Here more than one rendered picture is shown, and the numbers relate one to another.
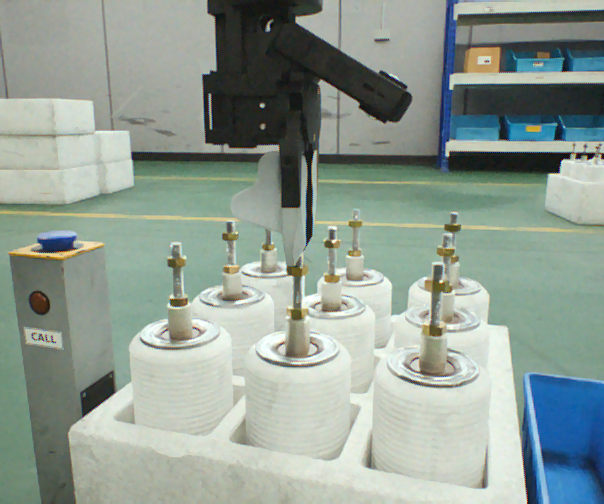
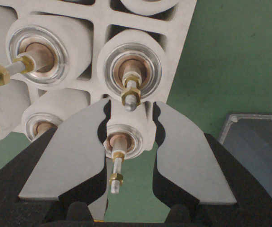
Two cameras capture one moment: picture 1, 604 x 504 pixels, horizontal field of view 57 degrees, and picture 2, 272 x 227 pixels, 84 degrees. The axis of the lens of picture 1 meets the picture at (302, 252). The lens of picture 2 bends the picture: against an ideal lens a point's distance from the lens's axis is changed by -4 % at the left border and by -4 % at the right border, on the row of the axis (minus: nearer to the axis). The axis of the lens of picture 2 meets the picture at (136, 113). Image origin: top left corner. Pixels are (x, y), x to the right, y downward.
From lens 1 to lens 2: 0.45 m
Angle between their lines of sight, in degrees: 75
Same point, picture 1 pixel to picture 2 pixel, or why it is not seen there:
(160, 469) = not seen: hidden behind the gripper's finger
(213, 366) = (136, 116)
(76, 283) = (97, 203)
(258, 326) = (66, 105)
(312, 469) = (176, 47)
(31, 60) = not seen: outside the picture
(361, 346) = (67, 25)
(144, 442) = not seen: hidden behind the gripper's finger
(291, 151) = not seen: outside the picture
